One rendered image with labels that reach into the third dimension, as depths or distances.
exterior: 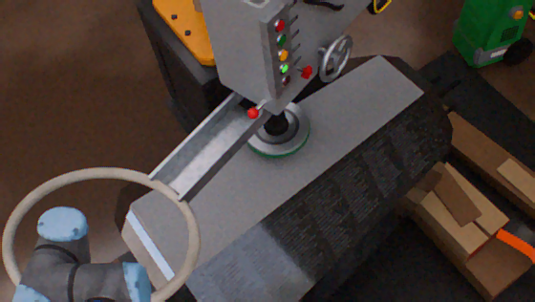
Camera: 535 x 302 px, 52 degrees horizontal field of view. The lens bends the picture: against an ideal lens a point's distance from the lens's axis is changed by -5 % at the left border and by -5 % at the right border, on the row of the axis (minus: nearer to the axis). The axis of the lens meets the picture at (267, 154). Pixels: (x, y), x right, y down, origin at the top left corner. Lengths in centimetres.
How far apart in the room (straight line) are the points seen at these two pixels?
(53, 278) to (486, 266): 192
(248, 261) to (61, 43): 230
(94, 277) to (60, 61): 273
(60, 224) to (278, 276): 94
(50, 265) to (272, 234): 93
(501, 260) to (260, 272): 115
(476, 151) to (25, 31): 281
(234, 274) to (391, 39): 192
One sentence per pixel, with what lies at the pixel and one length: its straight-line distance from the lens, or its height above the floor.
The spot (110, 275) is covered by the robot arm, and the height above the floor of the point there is 156.
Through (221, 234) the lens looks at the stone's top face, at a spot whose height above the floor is 80.
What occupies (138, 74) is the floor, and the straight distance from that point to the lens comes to 335.
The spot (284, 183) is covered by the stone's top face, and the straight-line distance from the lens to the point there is 184.
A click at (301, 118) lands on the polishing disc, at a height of 86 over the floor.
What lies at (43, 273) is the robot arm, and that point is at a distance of 103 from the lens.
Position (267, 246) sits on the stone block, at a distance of 182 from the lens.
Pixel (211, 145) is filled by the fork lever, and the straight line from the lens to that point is 164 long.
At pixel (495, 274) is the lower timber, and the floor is 11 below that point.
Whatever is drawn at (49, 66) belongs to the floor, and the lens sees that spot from 363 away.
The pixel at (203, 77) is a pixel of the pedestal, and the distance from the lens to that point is 223.
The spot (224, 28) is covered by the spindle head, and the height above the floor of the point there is 138.
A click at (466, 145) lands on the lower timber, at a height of 9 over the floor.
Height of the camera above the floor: 241
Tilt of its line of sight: 57 degrees down
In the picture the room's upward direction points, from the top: 10 degrees counter-clockwise
